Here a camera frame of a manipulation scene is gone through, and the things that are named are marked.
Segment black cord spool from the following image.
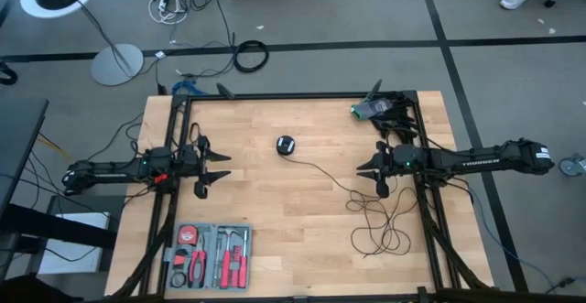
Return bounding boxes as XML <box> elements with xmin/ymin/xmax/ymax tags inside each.
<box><xmin>276</xmin><ymin>135</ymin><xmax>297</xmax><ymax>157</ymax></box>

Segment black floor object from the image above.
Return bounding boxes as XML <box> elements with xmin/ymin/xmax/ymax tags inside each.
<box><xmin>0</xmin><ymin>60</ymin><xmax>18</xmax><ymax>87</ymax></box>

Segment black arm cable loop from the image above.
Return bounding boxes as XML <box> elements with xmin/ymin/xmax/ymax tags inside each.
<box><xmin>386</xmin><ymin>126</ymin><xmax>459</xmax><ymax>156</ymax></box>

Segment red handled screwdriver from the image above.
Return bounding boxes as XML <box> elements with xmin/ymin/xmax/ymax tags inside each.
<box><xmin>241</xmin><ymin>229</ymin><xmax>250</xmax><ymax>289</ymax></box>

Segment white round floor lamp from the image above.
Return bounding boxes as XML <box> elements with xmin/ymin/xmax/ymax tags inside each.
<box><xmin>20</xmin><ymin>0</ymin><xmax>145</xmax><ymax>87</ymax></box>

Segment coiled black cable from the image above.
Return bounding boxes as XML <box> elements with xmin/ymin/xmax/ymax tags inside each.
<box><xmin>233</xmin><ymin>39</ymin><xmax>270</xmax><ymax>74</ymax></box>

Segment blue floor cable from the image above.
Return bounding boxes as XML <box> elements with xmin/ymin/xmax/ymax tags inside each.
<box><xmin>466</xmin><ymin>188</ymin><xmax>562</xmax><ymax>293</ymax></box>
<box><xmin>171</xmin><ymin>79</ymin><xmax>199</xmax><ymax>97</ymax></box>

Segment black floor beam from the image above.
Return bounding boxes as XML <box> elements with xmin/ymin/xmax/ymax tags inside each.
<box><xmin>0</xmin><ymin>201</ymin><xmax>118</xmax><ymax>252</ymax></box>

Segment thin black cord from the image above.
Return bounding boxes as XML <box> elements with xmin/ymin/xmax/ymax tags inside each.
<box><xmin>278</xmin><ymin>153</ymin><xmax>418</xmax><ymax>257</ymax></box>

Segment white power strip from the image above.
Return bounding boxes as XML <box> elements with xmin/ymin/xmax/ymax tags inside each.
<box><xmin>148</xmin><ymin>0</ymin><xmax>190</xmax><ymax>26</ymax></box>

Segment yellow floor cable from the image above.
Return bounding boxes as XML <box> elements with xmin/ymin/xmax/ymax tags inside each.
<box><xmin>36</xmin><ymin>133</ymin><xmax>74</xmax><ymax>162</ymax></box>

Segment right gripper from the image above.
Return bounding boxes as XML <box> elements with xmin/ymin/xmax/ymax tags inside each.
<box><xmin>356</xmin><ymin>140</ymin><xmax>429</xmax><ymax>199</ymax></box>

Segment black clamp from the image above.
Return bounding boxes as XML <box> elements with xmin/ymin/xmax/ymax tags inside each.
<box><xmin>216</xmin><ymin>82</ymin><xmax>237</xmax><ymax>101</ymax></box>
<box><xmin>364</xmin><ymin>78</ymin><xmax>384</xmax><ymax>103</ymax></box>

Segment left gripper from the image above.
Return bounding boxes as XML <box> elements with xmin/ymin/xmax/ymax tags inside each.
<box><xmin>180</xmin><ymin>134</ymin><xmax>233</xmax><ymax>200</ymax></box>

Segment grey caster wheel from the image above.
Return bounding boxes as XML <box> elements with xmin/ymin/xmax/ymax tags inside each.
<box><xmin>558</xmin><ymin>154</ymin><xmax>586</xmax><ymax>178</ymax></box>

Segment grey plastic tray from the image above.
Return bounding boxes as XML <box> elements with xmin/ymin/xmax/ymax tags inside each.
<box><xmin>164</xmin><ymin>222</ymin><xmax>254</xmax><ymax>291</ymax></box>

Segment white box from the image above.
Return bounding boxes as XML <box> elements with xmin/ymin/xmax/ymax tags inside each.
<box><xmin>38</xmin><ymin>211</ymin><xmax>111</xmax><ymax>276</ymax></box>

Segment red tape measure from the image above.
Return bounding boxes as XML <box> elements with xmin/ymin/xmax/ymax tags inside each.
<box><xmin>177</xmin><ymin>224</ymin><xmax>200</xmax><ymax>246</ymax></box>

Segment red handled pliers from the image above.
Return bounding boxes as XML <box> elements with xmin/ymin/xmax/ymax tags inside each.
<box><xmin>187</xmin><ymin>246</ymin><xmax>208</xmax><ymax>289</ymax></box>

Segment red bit holder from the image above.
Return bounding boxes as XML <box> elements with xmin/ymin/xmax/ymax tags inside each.
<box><xmin>228</xmin><ymin>245</ymin><xmax>243</xmax><ymax>272</ymax></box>

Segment grey green work glove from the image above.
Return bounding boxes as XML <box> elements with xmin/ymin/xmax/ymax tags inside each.
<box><xmin>351</xmin><ymin>99</ymin><xmax>391</xmax><ymax>121</ymax></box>

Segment red handled hammer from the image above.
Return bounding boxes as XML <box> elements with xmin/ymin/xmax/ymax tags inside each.
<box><xmin>216</xmin><ymin>227</ymin><xmax>237</xmax><ymax>289</ymax></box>

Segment black floor cable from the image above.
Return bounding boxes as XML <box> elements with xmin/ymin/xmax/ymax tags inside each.
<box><xmin>173</xmin><ymin>0</ymin><xmax>237</xmax><ymax>80</ymax></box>

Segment black desk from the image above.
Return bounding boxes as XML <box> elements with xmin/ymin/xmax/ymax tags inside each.
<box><xmin>0</xmin><ymin>96</ymin><xmax>49</xmax><ymax>212</ymax></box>

